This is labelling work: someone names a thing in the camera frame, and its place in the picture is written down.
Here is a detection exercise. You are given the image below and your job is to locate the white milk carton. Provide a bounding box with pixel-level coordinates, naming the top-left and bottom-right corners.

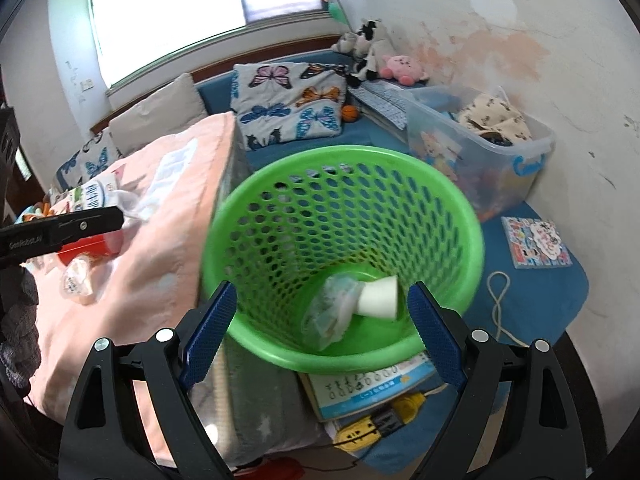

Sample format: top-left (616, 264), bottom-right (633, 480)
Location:
top-left (68, 172), bottom-right (118, 212)

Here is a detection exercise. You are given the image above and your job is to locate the red cartoon paper cup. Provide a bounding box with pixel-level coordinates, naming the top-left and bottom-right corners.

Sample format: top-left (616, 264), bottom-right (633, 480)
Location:
top-left (56, 230), bottom-right (124, 266)

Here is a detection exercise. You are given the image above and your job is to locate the white paper cup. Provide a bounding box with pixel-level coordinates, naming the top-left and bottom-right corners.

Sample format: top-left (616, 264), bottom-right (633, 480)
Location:
top-left (355, 275), bottom-right (399, 320)

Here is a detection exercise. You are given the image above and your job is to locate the plastic bag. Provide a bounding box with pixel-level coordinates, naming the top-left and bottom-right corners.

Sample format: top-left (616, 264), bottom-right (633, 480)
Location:
top-left (300, 273), bottom-right (364, 351)

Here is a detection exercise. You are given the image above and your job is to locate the grey sleeve forearm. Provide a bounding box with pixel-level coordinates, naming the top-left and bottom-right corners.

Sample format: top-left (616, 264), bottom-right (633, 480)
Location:
top-left (1, 266), bottom-right (41, 398)

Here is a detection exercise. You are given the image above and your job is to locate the green plastic trash basket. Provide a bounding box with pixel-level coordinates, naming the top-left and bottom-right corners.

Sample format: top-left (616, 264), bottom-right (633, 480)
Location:
top-left (201, 145), bottom-right (485, 375)

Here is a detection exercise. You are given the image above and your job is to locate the orange plush toy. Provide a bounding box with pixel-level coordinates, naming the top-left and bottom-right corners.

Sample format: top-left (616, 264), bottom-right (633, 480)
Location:
top-left (16, 202), bottom-right (54, 223)

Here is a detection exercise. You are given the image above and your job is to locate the pink flower blanket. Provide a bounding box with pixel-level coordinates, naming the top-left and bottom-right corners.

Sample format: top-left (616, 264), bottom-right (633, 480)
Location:
top-left (30, 112), bottom-right (235, 422)

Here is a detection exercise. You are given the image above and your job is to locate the left butterfly pillow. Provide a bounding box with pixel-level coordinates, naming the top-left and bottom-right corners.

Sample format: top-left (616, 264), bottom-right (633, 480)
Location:
top-left (53, 128), bottom-right (122, 192)

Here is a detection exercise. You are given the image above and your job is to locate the butterfly pillow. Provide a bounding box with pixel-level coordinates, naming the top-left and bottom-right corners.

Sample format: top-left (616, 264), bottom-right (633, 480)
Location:
top-left (53, 128), bottom-right (122, 192)
top-left (230, 62), bottom-right (347, 151)

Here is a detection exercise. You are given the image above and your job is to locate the blue floor mat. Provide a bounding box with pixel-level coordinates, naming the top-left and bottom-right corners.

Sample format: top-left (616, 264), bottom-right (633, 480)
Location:
top-left (359, 201), bottom-right (590, 476)

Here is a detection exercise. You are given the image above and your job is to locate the colourful picture book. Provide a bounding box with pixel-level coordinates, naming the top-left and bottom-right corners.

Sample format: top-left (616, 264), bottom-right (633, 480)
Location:
top-left (501, 217), bottom-right (573, 270)

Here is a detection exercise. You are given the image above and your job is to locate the blue workbook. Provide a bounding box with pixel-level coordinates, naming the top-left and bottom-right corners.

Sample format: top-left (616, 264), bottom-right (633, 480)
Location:
top-left (299, 352), bottom-right (435, 422)

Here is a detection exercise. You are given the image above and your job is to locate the yellow power plug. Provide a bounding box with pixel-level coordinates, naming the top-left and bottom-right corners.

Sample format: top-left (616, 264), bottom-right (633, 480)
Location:
top-left (333, 392), bottom-right (426, 453)

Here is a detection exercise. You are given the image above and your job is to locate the beige cushion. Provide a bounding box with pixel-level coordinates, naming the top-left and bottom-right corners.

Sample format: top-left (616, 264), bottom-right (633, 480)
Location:
top-left (108, 73), bottom-right (208, 155)

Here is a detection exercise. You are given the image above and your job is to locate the clear storage bin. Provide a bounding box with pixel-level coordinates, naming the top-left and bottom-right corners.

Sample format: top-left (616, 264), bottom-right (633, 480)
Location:
top-left (402, 86), bottom-right (555, 221)

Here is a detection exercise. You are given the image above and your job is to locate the blue sofa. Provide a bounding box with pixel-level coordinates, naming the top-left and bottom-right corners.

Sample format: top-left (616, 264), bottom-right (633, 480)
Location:
top-left (53, 48), bottom-right (417, 191)

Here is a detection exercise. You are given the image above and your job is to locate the spotted beige cloth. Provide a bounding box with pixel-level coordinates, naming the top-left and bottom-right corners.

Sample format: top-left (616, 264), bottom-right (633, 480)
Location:
top-left (457, 93), bottom-right (533, 148)

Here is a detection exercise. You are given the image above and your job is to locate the right butterfly pillow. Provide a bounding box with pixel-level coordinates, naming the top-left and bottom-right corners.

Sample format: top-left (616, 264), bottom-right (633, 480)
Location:
top-left (230, 62), bottom-right (347, 151)

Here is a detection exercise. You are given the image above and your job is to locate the window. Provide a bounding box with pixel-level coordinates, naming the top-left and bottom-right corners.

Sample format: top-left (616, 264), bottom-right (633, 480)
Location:
top-left (89, 0), bottom-right (326, 92)

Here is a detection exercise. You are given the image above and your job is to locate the patterned blue cloth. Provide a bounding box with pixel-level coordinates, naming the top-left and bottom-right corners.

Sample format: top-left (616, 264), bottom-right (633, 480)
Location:
top-left (350, 80), bottom-right (407, 130)

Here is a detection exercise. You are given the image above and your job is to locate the small orange ball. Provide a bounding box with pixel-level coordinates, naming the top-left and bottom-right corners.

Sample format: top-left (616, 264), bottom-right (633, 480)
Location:
top-left (341, 104), bottom-right (360, 122)

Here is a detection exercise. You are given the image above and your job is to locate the pink plush toy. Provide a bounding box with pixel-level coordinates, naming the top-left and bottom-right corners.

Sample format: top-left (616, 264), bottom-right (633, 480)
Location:
top-left (378, 55), bottom-right (430, 87)

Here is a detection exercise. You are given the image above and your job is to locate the cow plush toy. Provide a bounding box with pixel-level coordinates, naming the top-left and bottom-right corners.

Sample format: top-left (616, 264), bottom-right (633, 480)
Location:
top-left (346, 20), bottom-right (397, 88)

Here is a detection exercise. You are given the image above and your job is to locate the grey plush toy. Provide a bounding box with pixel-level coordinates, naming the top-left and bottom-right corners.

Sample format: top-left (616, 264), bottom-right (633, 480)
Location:
top-left (331, 32), bottom-right (358, 55)

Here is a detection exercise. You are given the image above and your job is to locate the white cord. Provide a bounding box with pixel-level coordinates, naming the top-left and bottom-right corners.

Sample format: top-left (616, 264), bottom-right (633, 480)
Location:
top-left (485, 270), bottom-right (532, 348)

